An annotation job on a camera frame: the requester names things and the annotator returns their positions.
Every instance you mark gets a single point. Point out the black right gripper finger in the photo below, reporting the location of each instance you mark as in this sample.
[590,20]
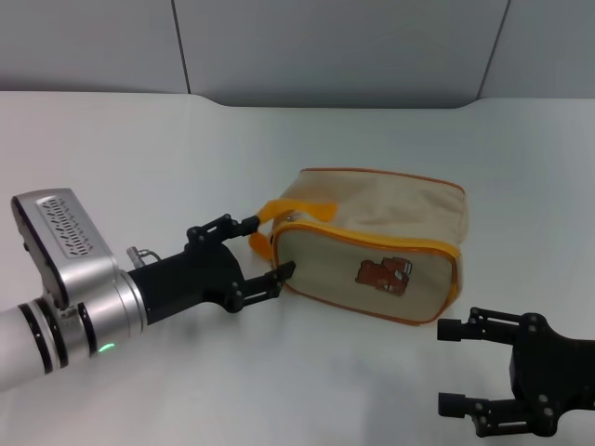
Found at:
[479,327]
[483,411]

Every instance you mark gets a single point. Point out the silver vented left wrist camera box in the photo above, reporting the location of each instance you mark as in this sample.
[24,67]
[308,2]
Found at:
[70,232]

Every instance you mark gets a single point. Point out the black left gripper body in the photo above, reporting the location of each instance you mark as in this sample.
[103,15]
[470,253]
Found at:
[195,279]

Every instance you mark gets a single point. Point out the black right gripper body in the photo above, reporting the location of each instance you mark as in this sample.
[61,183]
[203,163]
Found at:
[553,371]

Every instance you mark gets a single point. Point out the beige food bag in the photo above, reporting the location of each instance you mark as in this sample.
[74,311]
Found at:
[386,241]

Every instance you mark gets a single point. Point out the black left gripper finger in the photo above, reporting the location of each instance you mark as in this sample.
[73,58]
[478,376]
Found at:
[223,225]
[267,283]

